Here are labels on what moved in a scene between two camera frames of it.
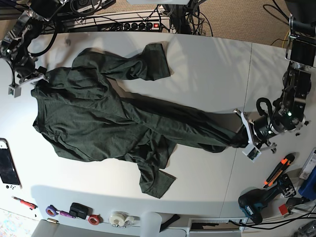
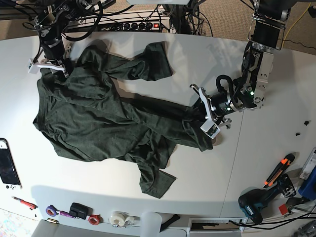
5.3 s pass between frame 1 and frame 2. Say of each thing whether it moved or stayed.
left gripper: moved
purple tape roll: stayed
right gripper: moved
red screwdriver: stayed
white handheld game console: stayed
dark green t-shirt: moved
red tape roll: stayed
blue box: stayed
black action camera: stayed
